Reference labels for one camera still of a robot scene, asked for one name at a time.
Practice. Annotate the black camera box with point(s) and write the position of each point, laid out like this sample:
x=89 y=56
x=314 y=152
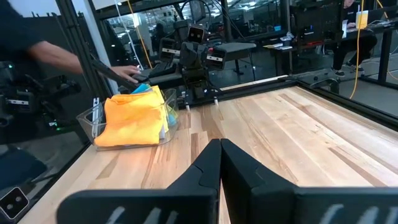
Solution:
x=13 y=203

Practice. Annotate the person's hand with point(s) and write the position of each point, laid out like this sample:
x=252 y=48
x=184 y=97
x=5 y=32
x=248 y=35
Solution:
x=126 y=72

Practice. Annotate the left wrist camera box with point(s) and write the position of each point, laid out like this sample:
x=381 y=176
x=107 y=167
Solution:
x=196 y=34

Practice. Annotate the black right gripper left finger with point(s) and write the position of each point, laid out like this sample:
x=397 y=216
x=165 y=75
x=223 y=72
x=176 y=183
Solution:
x=192 y=199

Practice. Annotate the teal microfiber towel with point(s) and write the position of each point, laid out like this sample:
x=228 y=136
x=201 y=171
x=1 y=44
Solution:
x=141 y=88

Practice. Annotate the yellow microfiber towel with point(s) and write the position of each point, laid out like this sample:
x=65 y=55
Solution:
x=159 y=95

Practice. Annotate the dark blue office chair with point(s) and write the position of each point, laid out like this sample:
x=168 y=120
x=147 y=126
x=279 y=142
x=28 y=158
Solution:
x=18 y=168

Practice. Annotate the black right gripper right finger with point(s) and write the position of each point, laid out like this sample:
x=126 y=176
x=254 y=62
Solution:
x=258 y=199

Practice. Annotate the clear plastic bin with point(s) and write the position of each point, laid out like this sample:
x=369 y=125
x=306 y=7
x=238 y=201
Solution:
x=87 y=121

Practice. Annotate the person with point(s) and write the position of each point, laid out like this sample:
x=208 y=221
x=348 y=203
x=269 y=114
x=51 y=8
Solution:
x=354 y=46
x=18 y=34

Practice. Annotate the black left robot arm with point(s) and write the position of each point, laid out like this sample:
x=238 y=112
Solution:
x=194 y=59

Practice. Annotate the grey desk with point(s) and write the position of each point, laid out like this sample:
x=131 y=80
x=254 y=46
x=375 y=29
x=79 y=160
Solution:
x=236 y=47

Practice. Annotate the black background robot arm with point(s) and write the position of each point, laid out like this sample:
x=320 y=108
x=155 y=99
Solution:
x=34 y=93

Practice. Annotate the black keyboard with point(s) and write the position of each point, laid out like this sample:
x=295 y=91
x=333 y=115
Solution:
x=161 y=68

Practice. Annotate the grey microfiber towel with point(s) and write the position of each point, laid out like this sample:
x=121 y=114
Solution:
x=162 y=133

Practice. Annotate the black office desk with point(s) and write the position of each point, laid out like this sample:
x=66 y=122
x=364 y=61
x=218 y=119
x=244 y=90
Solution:
x=317 y=25

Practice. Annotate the orange microfiber towel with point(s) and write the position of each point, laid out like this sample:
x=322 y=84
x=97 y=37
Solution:
x=130 y=121

